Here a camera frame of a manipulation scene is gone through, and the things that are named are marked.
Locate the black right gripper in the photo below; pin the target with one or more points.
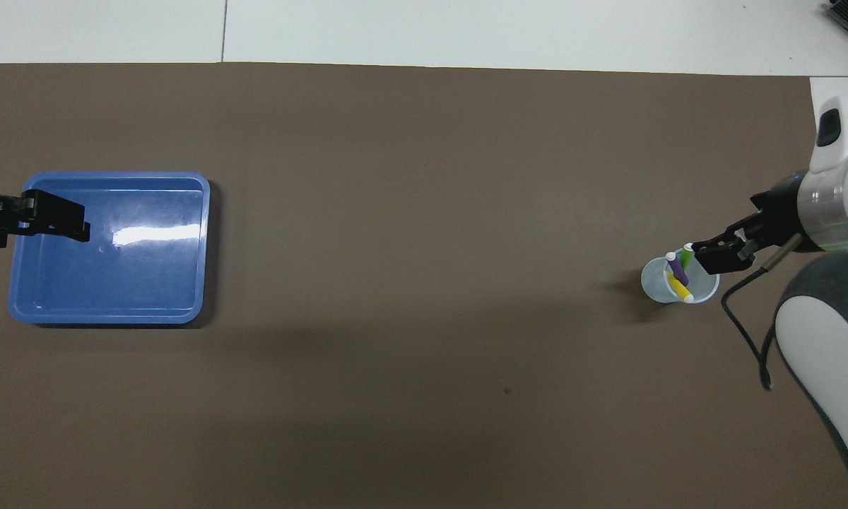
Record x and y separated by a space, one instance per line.
781 212

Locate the purple pen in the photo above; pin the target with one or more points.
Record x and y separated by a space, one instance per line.
676 268

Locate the brown table mat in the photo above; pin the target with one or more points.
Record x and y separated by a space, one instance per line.
396 212

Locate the translucent plastic cup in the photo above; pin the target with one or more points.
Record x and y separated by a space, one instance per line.
654 283

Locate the blue plastic tray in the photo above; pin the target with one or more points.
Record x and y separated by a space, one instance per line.
113 283

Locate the yellow pen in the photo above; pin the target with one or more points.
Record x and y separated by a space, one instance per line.
680 290

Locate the green pen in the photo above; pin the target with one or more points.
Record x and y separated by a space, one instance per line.
687 256

